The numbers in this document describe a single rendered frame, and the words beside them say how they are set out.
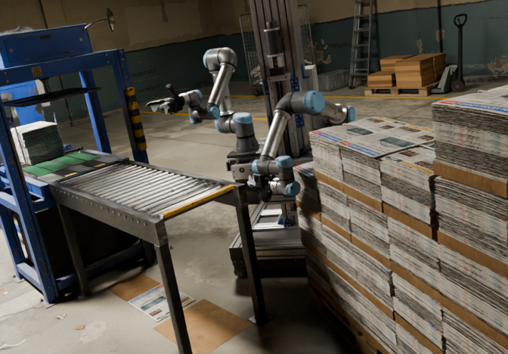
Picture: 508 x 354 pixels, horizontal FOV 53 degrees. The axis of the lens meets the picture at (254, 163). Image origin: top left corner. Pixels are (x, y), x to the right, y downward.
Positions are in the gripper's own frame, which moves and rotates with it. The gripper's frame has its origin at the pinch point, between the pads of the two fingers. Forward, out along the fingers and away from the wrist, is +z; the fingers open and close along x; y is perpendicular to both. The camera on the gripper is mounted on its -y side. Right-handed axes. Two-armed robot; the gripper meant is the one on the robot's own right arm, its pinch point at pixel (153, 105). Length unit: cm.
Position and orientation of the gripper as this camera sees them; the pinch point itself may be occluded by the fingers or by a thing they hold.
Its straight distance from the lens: 289.2
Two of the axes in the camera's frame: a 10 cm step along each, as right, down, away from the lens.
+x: -7.8, -1.9, 6.0
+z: -6.3, 3.1, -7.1
